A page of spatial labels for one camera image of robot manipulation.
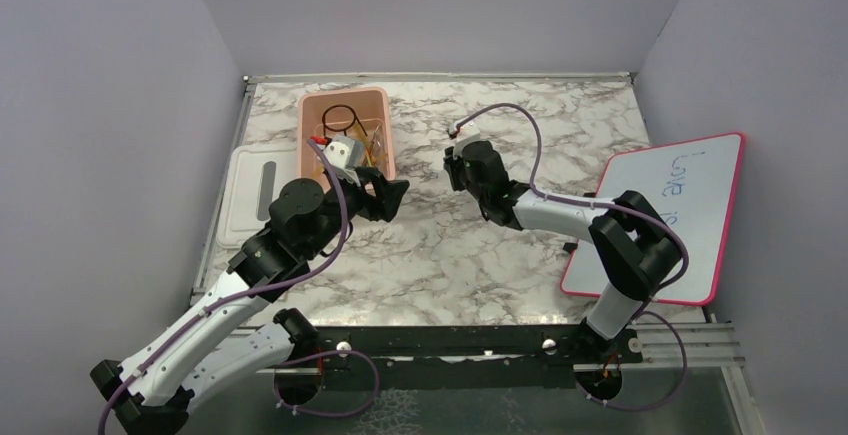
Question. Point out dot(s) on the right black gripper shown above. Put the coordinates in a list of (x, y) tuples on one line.
[(451, 165)]

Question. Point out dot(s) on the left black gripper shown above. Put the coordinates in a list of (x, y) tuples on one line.
[(388, 193)]

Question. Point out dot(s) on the yellow rubber tube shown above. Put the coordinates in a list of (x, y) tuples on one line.
[(364, 135)]

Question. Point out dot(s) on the black metal ring stand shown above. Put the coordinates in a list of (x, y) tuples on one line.
[(339, 119)]

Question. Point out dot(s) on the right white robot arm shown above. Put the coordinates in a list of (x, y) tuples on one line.
[(636, 248)]

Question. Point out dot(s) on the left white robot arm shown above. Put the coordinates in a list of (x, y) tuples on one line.
[(156, 390)]

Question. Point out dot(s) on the pink plastic bin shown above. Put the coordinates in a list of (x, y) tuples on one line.
[(361, 114)]

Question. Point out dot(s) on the pink framed whiteboard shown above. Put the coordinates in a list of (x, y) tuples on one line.
[(692, 186)]

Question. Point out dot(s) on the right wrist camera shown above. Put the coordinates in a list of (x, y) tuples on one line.
[(462, 136)]

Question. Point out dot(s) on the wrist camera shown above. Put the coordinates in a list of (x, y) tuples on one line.
[(345, 155), (462, 136)]

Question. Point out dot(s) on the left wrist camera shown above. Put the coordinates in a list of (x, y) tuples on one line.
[(345, 155)]

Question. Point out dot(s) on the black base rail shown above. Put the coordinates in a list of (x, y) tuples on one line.
[(338, 358)]

